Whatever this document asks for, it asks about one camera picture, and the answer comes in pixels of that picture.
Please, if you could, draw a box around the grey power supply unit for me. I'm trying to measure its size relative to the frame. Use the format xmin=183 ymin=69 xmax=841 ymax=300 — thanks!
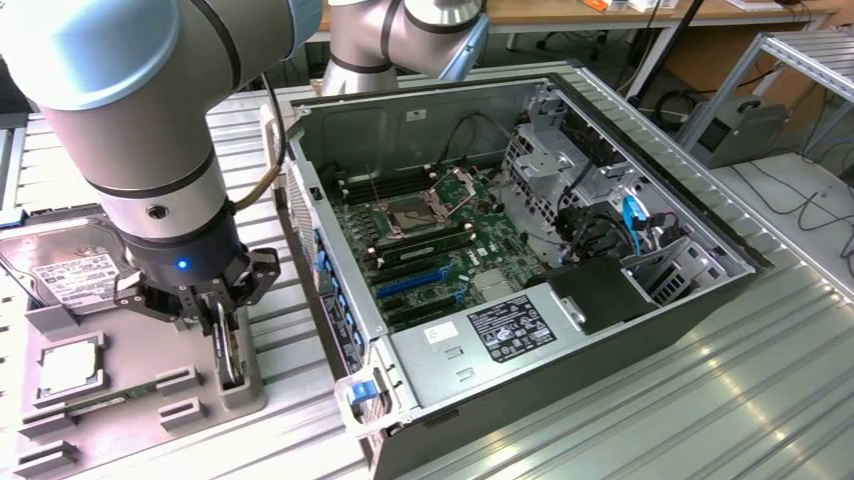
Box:
xmin=389 ymin=287 xmax=590 ymax=410

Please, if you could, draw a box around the black looping wire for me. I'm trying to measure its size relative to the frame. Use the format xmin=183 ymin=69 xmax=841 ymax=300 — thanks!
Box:
xmin=439 ymin=111 xmax=517 ymax=166

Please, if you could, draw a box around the green RAM stick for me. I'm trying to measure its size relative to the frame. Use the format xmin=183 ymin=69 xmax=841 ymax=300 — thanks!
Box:
xmin=66 ymin=384 xmax=159 ymax=416

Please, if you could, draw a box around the green motherboard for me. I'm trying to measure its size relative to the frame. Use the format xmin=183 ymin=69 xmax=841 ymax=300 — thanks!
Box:
xmin=326 ymin=162 xmax=556 ymax=335

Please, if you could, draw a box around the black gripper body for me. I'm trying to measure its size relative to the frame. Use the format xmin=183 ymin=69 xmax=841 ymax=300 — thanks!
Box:
xmin=123 ymin=199 xmax=253 ymax=321

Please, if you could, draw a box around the open black PC case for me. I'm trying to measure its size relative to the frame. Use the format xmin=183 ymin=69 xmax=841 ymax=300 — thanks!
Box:
xmin=258 ymin=72 xmax=776 ymax=480

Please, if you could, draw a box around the silver chipset heatsink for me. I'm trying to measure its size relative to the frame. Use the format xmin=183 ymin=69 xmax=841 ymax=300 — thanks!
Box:
xmin=470 ymin=272 xmax=520 ymax=304

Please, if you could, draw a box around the aluminium profile frame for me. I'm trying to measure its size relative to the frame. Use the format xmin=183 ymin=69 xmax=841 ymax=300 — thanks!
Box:
xmin=677 ymin=29 xmax=854 ymax=166

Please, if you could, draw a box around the metal socket cover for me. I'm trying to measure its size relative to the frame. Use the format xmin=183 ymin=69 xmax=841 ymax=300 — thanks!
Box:
xmin=430 ymin=167 xmax=486 ymax=216

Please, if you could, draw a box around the wooden desk white frame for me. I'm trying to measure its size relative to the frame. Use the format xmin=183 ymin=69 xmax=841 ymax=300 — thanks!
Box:
xmin=486 ymin=0 xmax=840 ymax=99

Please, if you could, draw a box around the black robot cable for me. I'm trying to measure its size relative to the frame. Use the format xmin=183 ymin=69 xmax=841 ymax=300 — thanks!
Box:
xmin=230 ymin=72 xmax=290 ymax=209

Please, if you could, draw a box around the blue wire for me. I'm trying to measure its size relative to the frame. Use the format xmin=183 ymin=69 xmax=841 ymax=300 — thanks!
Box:
xmin=620 ymin=194 xmax=654 ymax=259

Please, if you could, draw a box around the black RAM slot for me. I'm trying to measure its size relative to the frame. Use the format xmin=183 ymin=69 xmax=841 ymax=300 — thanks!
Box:
xmin=337 ymin=167 xmax=433 ymax=194
xmin=341 ymin=177 xmax=439 ymax=205
xmin=366 ymin=225 xmax=469 ymax=251

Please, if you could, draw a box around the black slanted pole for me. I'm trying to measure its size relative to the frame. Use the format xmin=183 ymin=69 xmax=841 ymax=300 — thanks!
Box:
xmin=630 ymin=0 xmax=708 ymax=99

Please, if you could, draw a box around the silver CPU chip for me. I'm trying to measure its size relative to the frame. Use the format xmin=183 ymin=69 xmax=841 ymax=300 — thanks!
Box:
xmin=38 ymin=344 xmax=102 ymax=391

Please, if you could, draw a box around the metal drive cage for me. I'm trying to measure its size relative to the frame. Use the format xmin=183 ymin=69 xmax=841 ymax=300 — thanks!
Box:
xmin=499 ymin=82 xmax=646 ymax=261

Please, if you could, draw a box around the black wire bundle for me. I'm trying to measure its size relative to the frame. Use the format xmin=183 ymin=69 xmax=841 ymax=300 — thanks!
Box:
xmin=557 ymin=204 xmax=636 ymax=264

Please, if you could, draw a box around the hard disk with blue carrier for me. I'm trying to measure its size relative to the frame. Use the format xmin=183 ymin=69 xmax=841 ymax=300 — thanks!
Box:
xmin=0 ymin=208 xmax=146 ymax=317

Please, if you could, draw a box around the metal disk bay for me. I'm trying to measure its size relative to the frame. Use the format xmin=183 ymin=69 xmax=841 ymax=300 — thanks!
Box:
xmin=620 ymin=234 xmax=760 ymax=307

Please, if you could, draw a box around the thin locking lever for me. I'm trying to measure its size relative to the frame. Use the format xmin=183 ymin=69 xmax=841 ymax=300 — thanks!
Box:
xmin=369 ymin=162 xmax=387 ymax=209

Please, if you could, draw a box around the office chair base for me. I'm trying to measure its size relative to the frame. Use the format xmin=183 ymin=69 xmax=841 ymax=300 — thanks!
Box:
xmin=506 ymin=29 xmax=609 ymax=51

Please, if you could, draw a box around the grey equipment box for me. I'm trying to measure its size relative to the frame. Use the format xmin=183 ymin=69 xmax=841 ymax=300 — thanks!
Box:
xmin=680 ymin=99 xmax=793 ymax=169

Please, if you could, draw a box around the labelled RAM stick in slot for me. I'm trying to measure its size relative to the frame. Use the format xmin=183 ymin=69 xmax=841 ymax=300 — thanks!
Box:
xmin=381 ymin=238 xmax=470 ymax=265

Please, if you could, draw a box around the CPU socket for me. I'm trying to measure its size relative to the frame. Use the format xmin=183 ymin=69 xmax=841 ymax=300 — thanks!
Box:
xmin=377 ymin=192 xmax=446 ymax=236

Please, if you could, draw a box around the black expansion slot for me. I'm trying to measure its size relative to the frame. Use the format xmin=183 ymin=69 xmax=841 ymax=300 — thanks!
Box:
xmin=389 ymin=304 xmax=462 ymax=329
xmin=383 ymin=294 xmax=443 ymax=314

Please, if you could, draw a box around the black plastic shroud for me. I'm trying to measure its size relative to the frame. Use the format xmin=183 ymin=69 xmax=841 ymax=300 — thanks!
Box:
xmin=524 ymin=259 xmax=660 ymax=336

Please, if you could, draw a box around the black graphics card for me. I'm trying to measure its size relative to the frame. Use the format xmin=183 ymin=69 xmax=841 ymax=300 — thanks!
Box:
xmin=211 ymin=297 xmax=250 ymax=390

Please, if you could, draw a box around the grey parts rack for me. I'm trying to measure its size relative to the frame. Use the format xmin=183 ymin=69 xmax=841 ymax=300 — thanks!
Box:
xmin=11 ymin=279 xmax=270 ymax=479

